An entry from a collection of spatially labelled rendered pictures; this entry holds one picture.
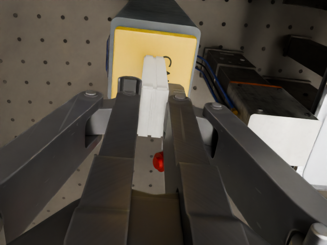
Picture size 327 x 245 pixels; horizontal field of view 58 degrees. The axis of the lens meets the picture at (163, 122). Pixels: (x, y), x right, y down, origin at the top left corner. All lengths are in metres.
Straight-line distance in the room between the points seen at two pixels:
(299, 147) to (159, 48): 0.25
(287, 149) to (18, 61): 0.60
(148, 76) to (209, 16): 0.53
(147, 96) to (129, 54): 0.07
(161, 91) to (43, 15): 0.58
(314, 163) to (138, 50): 0.37
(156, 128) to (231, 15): 0.56
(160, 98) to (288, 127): 0.26
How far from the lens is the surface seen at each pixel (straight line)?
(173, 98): 0.15
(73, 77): 0.73
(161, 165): 0.29
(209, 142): 0.15
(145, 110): 0.16
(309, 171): 0.53
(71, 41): 0.71
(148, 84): 0.16
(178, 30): 0.24
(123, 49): 0.22
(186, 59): 0.22
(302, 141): 0.41
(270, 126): 0.38
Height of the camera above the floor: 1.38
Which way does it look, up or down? 63 degrees down
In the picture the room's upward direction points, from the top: 176 degrees clockwise
